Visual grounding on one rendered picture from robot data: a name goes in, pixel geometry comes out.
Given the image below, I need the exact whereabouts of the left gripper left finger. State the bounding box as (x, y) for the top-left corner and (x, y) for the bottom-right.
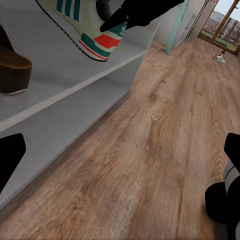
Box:
(0, 133), (26, 193)

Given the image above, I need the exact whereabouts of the sandal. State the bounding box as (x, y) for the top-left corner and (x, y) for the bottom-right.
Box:
(0, 24), (32, 95)

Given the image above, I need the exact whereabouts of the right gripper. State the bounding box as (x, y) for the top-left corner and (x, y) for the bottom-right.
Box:
(100, 0), (168, 33)

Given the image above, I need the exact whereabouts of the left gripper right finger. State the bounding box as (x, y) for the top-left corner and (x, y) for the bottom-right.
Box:
(224, 133), (240, 173)

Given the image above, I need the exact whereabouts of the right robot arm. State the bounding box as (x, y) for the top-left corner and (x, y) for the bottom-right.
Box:
(100, 0), (185, 33)

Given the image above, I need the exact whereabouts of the gym shoe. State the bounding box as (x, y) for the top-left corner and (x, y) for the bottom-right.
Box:
(35, 0), (128, 62)
(213, 53), (226, 64)

